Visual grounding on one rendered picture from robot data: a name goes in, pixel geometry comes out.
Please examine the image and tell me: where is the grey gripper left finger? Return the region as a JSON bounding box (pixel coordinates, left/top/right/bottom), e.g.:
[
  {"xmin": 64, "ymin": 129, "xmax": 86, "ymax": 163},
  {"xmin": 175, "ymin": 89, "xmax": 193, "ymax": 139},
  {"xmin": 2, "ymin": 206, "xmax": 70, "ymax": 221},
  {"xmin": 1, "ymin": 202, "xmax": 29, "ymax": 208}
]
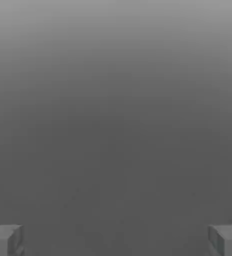
[{"xmin": 0, "ymin": 224, "xmax": 25, "ymax": 256}]

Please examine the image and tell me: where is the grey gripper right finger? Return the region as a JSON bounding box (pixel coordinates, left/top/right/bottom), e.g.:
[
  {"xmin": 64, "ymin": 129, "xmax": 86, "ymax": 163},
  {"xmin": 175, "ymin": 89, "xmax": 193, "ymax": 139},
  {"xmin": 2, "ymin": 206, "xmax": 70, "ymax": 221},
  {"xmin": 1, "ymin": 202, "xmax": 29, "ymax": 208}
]
[{"xmin": 207, "ymin": 224, "xmax": 232, "ymax": 256}]

